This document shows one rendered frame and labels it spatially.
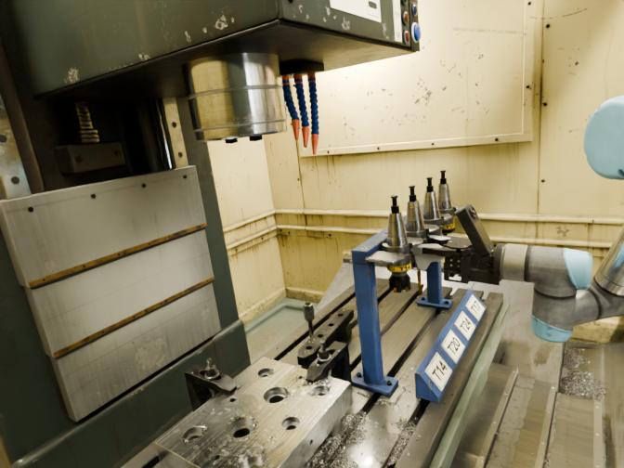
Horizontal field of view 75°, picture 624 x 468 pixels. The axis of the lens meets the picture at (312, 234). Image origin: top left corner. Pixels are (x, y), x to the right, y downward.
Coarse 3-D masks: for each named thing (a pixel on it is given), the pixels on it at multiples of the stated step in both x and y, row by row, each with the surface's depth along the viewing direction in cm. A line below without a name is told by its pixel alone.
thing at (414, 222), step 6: (408, 204) 93; (414, 204) 92; (408, 210) 93; (414, 210) 92; (420, 210) 92; (408, 216) 93; (414, 216) 92; (420, 216) 92; (408, 222) 93; (414, 222) 92; (420, 222) 92; (408, 228) 93; (414, 228) 92; (420, 228) 92
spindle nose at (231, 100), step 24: (192, 72) 61; (216, 72) 60; (240, 72) 60; (264, 72) 62; (192, 96) 63; (216, 96) 61; (240, 96) 61; (264, 96) 62; (192, 120) 65; (216, 120) 62; (240, 120) 62; (264, 120) 63
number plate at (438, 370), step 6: (438, 354) 92; (432, 360) 89; (438, 360) 91; (432, 366) 88; (438, 366) 89; (444, 366) 91; (426, 372) 86; (432, 372) 87; (438, 372) 88; (444, 372) 89; (450, 372) 90; (432, 378) 86; (438, 378) 87; (444, 378) 88; (438, 384) 86; (444, 384) 87
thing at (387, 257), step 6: (378, 252) 84; (384, 252) 84; (390, 252) 84; (366, 258) 82; (372, 258) 81; (378, 258) 81; (384, 258) 80; (390, 258) 80; (396, 258) 79; (402, 258) 80
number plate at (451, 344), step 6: (450, 330) 101; (450, 336) 99; (456, 336) 100; (444, 342) 96; (450, 342) 98; (456, 342) 99; (444, 348) 95; (450, 348) 96; (456, 348) 97; (462, 348) 99; (450, 354) 95; (456, 354) 96; (456, 360) 94
